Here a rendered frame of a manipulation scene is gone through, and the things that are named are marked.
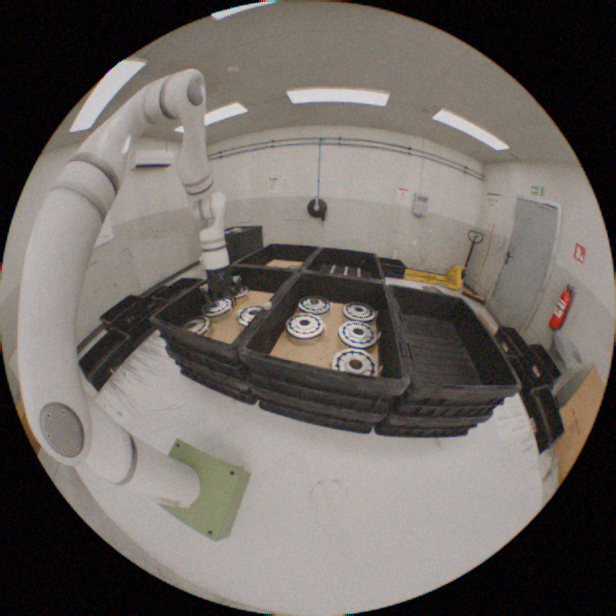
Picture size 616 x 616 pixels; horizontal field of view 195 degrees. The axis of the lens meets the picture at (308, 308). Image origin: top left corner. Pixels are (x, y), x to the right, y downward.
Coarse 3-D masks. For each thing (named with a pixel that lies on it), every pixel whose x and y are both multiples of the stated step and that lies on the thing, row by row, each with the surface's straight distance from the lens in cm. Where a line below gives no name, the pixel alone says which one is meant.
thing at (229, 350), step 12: (192, 288) 62; (156, 312) 55; (156, 324) 51; (168, 324) 47; (252, 324) 37; (180, 336) 43; (192, 336) 39; (204, 336) 38; (240, 336) 35; (204, 348) 39; (216, 348) 36; (228, 348) 34
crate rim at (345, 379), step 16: (304, 272) 61; (288, 288) 50; (384, 288) 57; (272, 304) 43; (400, 336) 38; (240, 352) 32; (256, 352) 31; (400, 352) 37; (272, 368) 31; (288, 368) 29; (304, 368) 28; (320, 368) 28; (400, 368) 32; (336, 384) 29; (352, 384) 29; (368, 384) 29; (384, 384) 29; (400, 384) 30
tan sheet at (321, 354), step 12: (336, 312) 59; (336, 324) 53; (324, 336) 49; (336, 336) 49; (276, 348) 46; (288, 348) 45; (300, 348) 45; (312, 348) 45; (324, 348) 45; (336, 348) 46; (300, 360) 42; (312, 360) 43; (324, 360) 43
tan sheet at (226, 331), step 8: (256, 296) 69; (264, 296) 68; (240, 304) 65; (248, 304) 64; (256, 304) 64; (232, 320) 58; (216, 328) 57; (224, 328) 56; (232, 328) 55; (216, 336) 54; (224, 336) 53; (232, 336) 52
